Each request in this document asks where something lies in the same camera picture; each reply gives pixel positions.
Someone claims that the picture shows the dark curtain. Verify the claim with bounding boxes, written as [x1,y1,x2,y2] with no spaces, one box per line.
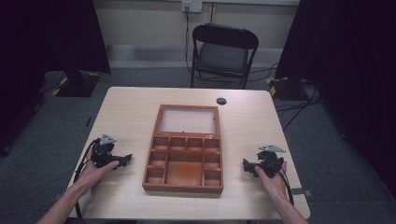
[275,0,396,200]
[0,0,112,157]

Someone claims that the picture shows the wall conduit pipe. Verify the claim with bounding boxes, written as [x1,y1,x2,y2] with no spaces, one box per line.
[208,2,218,24]

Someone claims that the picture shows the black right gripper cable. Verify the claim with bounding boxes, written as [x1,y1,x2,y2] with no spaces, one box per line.
[271,164,295,207]

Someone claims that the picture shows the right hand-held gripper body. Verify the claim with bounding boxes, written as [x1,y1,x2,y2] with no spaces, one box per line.
[255,144,287,179]

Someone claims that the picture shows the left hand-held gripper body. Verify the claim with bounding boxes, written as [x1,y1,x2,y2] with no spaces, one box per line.
[91,133,125,169]

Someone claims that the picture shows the black wall socket cable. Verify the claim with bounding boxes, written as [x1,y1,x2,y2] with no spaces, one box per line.
[184,7,195,76]

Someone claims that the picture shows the person's right hand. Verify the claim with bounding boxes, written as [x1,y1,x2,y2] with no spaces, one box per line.
[253,161,289,202]

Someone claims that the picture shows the white wall socket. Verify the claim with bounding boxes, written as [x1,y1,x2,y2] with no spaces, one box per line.
[181,0,204,14]

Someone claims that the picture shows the black folding chair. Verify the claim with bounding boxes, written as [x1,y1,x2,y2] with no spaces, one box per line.
[190,22,261,91]

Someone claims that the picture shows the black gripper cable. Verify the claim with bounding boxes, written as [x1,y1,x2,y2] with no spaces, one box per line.
[271,164,295,207]
[72,138,101,220]

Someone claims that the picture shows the person's left hand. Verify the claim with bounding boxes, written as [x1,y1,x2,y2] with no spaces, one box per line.
[75,148,120,191]

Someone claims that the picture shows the black floor cables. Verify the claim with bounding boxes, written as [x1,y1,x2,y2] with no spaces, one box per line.
[275,85,322,133]

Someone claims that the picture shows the black stand base striped tape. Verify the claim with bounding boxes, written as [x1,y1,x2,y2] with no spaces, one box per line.
[39,69,103,98]
[266,76,310,102]

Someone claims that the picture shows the grey tape strip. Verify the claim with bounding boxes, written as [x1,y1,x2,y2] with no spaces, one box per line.
[290,188,313,197]

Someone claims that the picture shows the wooden compartment box with lid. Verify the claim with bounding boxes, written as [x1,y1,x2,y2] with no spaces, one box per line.
[141,104,225,195]

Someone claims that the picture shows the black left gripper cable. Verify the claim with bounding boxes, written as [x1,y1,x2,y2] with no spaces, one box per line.
[72,138,101,220]

